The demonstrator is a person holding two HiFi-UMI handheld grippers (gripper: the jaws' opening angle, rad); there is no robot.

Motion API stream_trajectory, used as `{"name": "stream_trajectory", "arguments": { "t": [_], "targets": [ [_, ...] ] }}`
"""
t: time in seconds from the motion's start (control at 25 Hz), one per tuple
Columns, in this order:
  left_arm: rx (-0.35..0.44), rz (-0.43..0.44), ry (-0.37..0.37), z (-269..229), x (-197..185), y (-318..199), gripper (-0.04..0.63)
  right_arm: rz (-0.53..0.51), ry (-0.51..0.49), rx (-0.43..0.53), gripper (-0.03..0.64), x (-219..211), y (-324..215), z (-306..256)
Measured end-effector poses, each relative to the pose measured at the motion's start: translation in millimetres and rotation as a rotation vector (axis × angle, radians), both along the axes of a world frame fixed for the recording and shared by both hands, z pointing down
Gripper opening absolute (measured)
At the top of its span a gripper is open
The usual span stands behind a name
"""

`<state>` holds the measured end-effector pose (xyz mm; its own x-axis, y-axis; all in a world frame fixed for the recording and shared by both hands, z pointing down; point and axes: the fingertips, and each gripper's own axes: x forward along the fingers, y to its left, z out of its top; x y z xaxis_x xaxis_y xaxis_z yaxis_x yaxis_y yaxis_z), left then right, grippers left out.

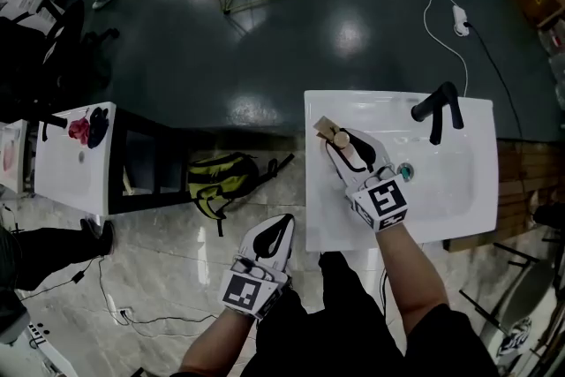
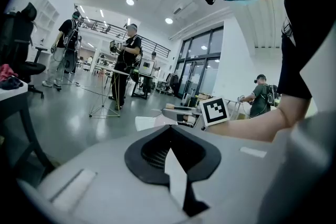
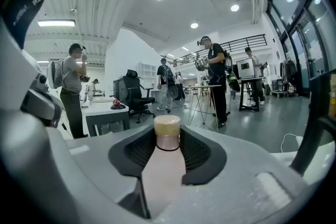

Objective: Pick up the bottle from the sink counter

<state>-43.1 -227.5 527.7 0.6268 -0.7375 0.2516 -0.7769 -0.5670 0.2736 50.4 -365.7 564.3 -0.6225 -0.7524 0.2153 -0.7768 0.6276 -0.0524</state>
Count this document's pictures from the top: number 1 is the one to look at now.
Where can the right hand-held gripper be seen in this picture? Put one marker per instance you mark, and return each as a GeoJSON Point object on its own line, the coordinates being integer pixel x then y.
{"type": "Point", "coordinates": [381, 201]}

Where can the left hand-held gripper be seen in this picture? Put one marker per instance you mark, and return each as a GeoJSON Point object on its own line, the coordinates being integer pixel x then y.
{"type": "Point", "coordinates": [247, 291]}

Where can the small wooden brush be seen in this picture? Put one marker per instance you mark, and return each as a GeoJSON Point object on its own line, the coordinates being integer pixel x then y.
{"type": "Point", "coordinates": [341, 139]}

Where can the person's left forearm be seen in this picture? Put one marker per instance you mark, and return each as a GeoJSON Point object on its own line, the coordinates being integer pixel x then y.
{"type": "Point", "coordinates": [216, 344]}

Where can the person's right forearm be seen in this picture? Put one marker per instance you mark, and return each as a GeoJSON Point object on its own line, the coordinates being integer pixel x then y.
{"type": "Point", "coordinates": [410, 278]}

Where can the white sink basin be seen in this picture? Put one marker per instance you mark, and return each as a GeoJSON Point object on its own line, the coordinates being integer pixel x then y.
{"type": "Point", "coordinates": [441, 190]}

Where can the yellow-green black backpack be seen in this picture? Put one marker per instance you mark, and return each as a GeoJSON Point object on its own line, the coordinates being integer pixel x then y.
{"type": "Point", "coordinates": [220, 178]}

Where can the tall black faucet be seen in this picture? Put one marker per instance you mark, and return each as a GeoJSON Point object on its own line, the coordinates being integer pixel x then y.
{"type": "Point", "coordinates": [434, 101]}

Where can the person's black clothing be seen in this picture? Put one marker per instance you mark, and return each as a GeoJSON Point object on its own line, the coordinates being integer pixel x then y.
{"type": "Point", "coordinates": [344, 322]}

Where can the small white floor socket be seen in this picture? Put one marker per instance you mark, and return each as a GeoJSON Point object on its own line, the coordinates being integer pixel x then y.
{"type": "Point", "coordinates": [124, 313]}

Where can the wooden platform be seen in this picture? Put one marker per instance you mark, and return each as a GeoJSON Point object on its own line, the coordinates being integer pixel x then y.
{"type": "Point", "coordinates": [521, 190]}

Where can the white power strip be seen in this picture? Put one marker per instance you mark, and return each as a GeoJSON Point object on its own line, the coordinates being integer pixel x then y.
{"type": "Point", "coordinates": [461, 20]}

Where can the black power adapter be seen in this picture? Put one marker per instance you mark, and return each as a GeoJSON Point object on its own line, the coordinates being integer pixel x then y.
{"type": "Point", "coordinates": [78, 276]}

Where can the white washbasin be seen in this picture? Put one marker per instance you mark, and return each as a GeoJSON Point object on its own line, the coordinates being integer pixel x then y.
{"type": "Point", "coordinates": [66, 176]}

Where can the white chair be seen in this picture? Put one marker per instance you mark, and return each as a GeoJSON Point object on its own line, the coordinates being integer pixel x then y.
{"type": "Point", "coordinates": [521, 300]}

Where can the red and blue cloth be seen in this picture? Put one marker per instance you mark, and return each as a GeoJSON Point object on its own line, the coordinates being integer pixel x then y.
{"type": "Point", "coordinates": [79, 130]}

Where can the white printed cushion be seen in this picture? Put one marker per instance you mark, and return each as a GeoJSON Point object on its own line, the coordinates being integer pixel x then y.
{"type": "Point", "coordinates": [514, 342]}

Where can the small white washstand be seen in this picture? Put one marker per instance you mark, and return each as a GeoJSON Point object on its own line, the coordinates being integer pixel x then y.
{"type": "Point", "coordinates": [11, 154]}

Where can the black office chair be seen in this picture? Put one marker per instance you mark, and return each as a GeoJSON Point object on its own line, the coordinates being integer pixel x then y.
{"type": "Point", "coordinates": [44, 57]}

